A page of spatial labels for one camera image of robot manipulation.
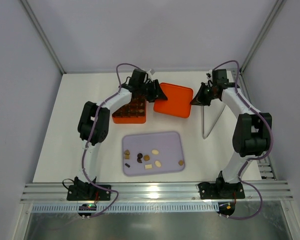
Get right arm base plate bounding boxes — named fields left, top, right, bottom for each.
left=198, top=182, right=246, bottom=200

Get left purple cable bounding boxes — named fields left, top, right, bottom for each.
left=81, top=62, right=146, bottom=218

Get dark round foil chocolate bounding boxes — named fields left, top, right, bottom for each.
left=137, top=153, right=143, bottom=159

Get orange tin lid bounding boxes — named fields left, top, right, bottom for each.
left=153, top=83, right=194, bottom=119

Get tan brick chocolate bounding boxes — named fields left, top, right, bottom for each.
left=124, top=154, right=130, bottom=160

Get white swirl chocolate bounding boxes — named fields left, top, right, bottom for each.
left=154, top=160, right=162, bottom=168
left=151, top=149, right=159, bottom=155

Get tan ridged square chocolate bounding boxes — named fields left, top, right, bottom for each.
left=143, top=155, right=150, bottom=161

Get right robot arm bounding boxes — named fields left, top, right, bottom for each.
left=191, top=69, right=273, bottom=200

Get metal serving tongs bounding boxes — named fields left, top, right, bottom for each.
left=202, top=102, right=226, bottom=139

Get right side aluminium rail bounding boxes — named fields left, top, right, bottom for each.
left=231, top=70, right=277, bottom=181

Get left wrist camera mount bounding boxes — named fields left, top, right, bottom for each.
left=148, top=69, right=156, bottom=75

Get lavender plastic tray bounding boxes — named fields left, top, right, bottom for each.
left=122, top=131, right=186, bottom=177

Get orange chocolate tin box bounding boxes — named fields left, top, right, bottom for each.
left=112, top=96, right=147, bottom=124

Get white swirl chocolate lower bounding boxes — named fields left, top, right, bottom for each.
left=154, top=160, right=162, bottom=168

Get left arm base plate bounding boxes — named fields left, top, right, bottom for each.
left=66, top=184, right=112, bottom=201

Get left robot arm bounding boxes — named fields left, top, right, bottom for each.
left=67, top=68, right=168, bottom=201

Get white swirl chocolate upper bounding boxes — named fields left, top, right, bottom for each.
left=151, top=149, right=159, bottom=155

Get aluminium frame rail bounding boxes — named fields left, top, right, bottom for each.
left=20, top=180, right=293, bottom=203

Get slotted cable duct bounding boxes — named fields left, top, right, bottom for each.
left=31, top=201, right=219, bottom=214

